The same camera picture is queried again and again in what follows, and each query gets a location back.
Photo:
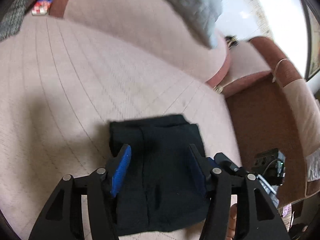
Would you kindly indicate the small colourful box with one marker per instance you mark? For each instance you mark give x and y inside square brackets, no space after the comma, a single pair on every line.
[42,6]

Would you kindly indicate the grey-blue quilted pillow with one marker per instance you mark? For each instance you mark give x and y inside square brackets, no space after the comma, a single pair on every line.
[190,5]

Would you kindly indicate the black pants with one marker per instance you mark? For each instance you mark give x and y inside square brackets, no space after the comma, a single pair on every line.
[165,180]

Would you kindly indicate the person's right hand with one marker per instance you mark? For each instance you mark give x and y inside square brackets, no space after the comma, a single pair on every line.
[233,220]

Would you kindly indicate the houndstooth garment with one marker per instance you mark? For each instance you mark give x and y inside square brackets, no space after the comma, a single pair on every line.
[12,20]

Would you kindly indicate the pink armrest cushion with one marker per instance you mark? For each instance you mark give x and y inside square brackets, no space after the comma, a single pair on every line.
[250,60]

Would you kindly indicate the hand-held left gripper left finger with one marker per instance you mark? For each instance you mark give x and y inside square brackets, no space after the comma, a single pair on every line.
[122,167]

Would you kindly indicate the pink bolster cushion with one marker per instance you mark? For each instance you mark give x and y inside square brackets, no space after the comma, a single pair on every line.
[125,25]

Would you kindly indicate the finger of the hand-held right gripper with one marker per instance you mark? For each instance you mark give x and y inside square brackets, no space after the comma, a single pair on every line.
[226,163]

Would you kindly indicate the black power strip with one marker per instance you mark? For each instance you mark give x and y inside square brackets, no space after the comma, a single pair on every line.
[262,160]

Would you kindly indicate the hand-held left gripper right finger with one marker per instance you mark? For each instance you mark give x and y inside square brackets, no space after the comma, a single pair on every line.
[198,176]

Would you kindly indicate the beige knotted tassel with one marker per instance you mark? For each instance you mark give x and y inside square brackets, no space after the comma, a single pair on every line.
[218,89]

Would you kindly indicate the clear plastic bag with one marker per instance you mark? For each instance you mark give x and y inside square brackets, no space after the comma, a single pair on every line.
[314,165]

